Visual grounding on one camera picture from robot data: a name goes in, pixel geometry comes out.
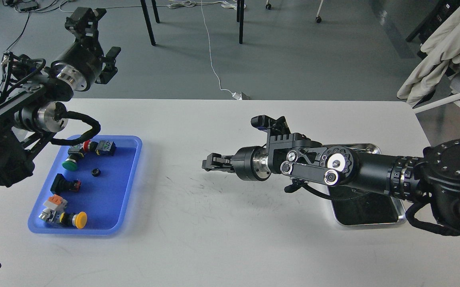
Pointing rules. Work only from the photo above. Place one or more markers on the green push button switch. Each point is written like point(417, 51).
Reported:
point(71, 163)

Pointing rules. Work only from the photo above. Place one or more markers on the black red switch part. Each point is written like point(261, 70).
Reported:
point(60, 184)

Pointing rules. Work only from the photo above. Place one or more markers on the black table leg left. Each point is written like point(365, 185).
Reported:
point(148, 19)

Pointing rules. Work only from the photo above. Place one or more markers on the beige jacket on chair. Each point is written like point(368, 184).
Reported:
point(441, 47)

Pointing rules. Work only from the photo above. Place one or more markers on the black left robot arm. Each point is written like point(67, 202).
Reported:
point(32, 110)

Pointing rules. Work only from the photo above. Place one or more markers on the black table leg right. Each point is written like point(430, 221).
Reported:
point(240, 19)

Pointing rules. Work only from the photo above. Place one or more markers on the blue plastic tray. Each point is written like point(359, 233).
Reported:
point(103, 198)

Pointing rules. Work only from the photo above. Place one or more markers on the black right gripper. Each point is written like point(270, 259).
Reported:
point(249, 163)

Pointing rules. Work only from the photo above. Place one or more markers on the small black gear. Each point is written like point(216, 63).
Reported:
point(95, 172)

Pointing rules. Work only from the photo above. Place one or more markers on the silver metal tray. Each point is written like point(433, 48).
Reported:
point(363, 202)

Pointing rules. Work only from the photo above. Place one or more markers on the red push button switch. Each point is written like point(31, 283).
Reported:
point(80, 149)

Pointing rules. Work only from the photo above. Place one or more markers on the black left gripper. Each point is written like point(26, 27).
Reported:
point(84, 63)

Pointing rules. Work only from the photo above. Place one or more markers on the yellow push button switch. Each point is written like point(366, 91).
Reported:
point(64, 219)

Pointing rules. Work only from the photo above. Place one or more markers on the orange grey contact block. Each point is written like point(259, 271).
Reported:
point(56, 203)

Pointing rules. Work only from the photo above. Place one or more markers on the black table leg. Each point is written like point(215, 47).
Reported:
point(240, 19)
point(148, 19)

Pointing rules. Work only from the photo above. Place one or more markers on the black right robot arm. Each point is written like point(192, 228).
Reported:
point(431, 182)

